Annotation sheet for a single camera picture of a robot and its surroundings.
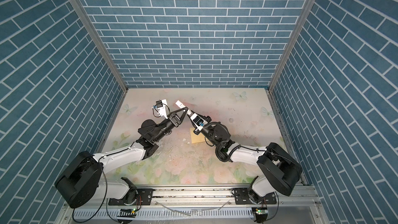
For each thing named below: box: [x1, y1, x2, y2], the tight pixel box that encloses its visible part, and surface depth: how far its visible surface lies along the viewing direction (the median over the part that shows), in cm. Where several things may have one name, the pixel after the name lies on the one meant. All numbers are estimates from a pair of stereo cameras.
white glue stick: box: [175, 100, 186, 109], surface depth 74 cm
